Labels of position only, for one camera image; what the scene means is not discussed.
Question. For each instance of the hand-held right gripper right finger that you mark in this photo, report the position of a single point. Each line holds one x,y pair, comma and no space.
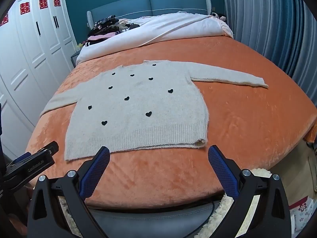
223,172

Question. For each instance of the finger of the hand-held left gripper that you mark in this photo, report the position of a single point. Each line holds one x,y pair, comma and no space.
37,163

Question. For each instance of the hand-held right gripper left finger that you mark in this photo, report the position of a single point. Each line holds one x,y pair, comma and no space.
95,172

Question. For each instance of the grey sweater with black hearts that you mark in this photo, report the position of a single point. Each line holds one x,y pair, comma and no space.
138,109

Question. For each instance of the pile of dark clothes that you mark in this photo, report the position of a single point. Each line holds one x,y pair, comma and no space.
106,27

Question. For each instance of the cream fluffy cloth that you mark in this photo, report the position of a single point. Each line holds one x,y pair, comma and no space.
258,172

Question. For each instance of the orange plush blanket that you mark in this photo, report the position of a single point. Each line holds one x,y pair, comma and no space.
247,129

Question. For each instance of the grey cushion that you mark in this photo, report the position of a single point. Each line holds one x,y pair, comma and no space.
153,222

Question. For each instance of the floral patterned cloth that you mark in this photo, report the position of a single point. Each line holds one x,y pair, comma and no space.
302,209

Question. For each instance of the white wardrobe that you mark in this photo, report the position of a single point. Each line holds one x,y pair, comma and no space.
29,59

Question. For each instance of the dark nightstand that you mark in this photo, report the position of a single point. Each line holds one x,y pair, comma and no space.
75,58

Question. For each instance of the red paper decoration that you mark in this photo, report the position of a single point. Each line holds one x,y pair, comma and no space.
57,2
24,8
3,19
43,3

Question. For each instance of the white duvet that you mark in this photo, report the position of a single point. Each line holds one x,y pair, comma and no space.
173,27

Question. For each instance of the blue-grey curtain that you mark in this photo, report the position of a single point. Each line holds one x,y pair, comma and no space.
267,24

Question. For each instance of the black and white plush toy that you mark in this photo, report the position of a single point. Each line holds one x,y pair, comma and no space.
219,16

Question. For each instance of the blue padded headboard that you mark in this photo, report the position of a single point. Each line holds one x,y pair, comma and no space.
173,3

